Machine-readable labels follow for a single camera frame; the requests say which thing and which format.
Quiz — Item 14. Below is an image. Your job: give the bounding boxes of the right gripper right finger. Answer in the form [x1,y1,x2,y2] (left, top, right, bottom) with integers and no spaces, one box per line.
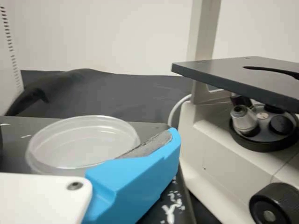
[84,127,181,224]

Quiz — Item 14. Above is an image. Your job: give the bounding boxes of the cream microscope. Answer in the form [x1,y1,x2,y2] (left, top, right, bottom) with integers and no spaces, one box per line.
[168,0,299,224]

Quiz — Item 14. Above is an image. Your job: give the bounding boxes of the petri dish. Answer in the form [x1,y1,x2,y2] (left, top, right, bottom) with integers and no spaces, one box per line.
[24,114,142,175]

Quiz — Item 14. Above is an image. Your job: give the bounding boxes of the white incubator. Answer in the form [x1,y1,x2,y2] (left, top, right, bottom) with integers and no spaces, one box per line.
[0,0,25,117]

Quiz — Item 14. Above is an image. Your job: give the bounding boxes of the white cable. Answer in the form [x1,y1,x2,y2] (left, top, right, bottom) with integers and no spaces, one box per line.
[167,93,195,128]

